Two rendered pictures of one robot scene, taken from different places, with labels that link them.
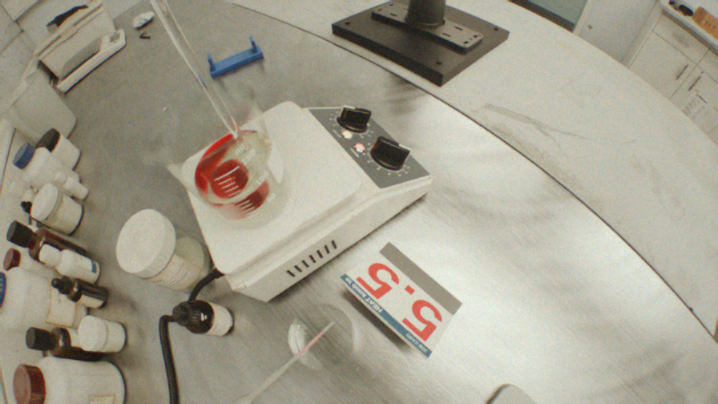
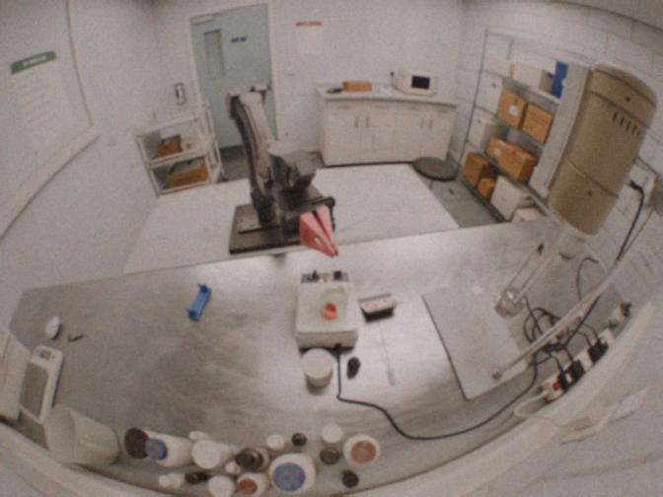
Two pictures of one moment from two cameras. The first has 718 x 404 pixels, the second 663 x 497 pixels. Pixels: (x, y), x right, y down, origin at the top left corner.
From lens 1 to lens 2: 0.42 m
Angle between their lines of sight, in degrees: 39
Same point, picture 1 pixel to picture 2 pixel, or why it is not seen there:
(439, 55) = not seen: hidden behind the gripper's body
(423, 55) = not seen: hidden behind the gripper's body
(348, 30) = (242, 247)
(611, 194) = (389, 228)
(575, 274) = (405, 257)
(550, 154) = (361, 235)
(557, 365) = (426, 279)
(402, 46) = (276, 239)
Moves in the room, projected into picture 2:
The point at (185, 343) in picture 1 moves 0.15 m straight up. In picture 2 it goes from (354, 390) to (362, 370)
